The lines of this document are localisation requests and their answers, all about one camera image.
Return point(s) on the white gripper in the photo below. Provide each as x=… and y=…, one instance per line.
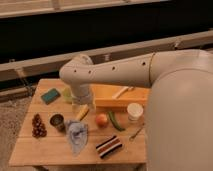
x=85, y=100

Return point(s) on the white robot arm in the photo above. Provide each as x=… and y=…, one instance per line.
x=179, y=110

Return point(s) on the green plastic cup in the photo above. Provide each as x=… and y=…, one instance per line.
x=66, y=93

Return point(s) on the metal cup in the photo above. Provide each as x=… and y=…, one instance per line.
x=57, y=121

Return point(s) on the white lidded cup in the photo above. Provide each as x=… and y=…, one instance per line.
x=134, y=111

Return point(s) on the yellow corn cob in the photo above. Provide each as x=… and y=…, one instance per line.
x=82, y=113

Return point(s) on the orange plastic bin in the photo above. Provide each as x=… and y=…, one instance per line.
x=104, y=96

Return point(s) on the red yellow apple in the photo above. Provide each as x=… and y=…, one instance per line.
x=101, y=120

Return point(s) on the teal sponge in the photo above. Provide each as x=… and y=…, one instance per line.
x=50, y=96

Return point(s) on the blue grey cloth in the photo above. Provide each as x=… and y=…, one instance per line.
x=77, y=135

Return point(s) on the green pepper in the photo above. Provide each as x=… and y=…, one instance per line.
x=114, y=121

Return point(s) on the wooden table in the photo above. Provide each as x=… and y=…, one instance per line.
x=54, y=149

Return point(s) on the white spoon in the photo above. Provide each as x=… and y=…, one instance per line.
x=120, y=92

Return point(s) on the bunch of dark grapes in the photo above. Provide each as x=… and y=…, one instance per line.
x=39, y=129

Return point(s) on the metal fork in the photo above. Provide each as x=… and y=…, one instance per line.
x=132, y=137

